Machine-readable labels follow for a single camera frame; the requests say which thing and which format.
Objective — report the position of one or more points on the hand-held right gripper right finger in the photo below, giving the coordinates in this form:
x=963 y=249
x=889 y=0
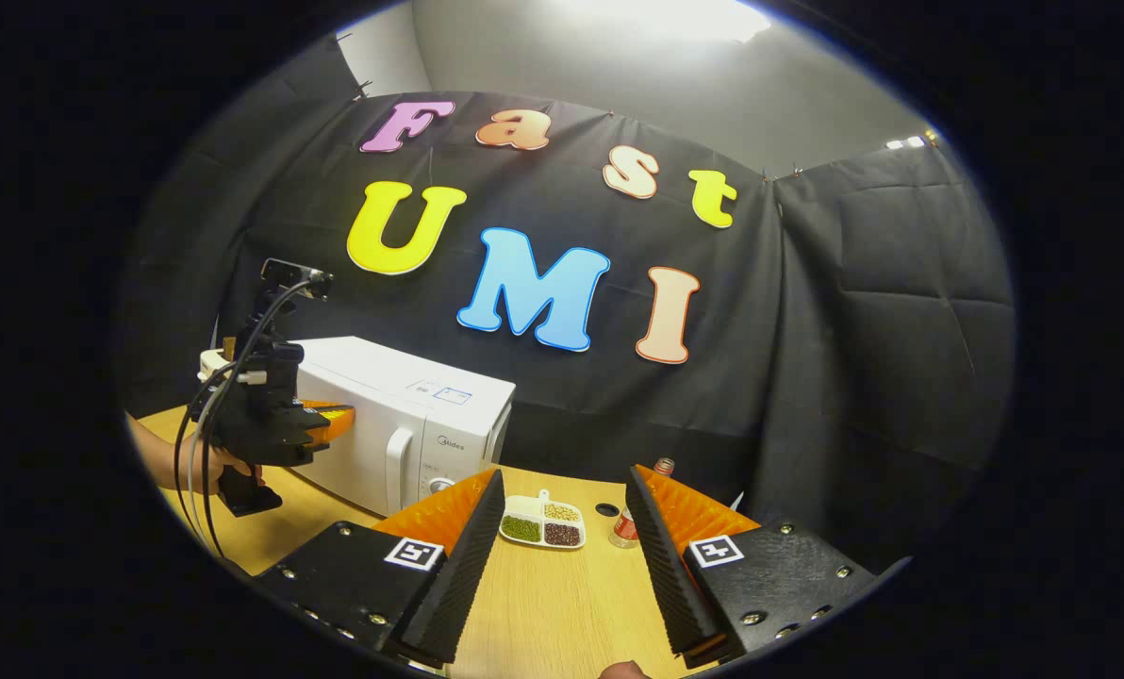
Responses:
x=670 y=575

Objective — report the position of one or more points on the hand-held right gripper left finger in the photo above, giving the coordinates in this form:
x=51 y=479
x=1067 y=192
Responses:
x=463 y=575

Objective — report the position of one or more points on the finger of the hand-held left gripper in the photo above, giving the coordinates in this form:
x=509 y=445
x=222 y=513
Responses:
x=336 y=420

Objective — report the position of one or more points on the white microwave oven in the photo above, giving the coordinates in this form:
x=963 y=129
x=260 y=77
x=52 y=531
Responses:
x=402 y=405

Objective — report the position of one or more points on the clear plastic bottle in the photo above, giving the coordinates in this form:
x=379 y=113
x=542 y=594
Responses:
x=623 y=533

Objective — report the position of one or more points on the white toaster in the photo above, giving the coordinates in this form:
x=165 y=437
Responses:
x=211 y=363

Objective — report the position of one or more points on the black bottle cap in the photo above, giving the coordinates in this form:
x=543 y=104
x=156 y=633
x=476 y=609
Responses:
x=607 y=509

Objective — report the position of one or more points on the white divided bean dish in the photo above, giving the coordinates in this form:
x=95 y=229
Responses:
x=543 y=521

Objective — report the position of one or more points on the small ceiling light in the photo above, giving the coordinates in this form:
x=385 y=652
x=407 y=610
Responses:
x=906 y=142

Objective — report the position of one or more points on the large ceiling light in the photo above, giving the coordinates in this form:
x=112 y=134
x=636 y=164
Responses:
x=666 y=17

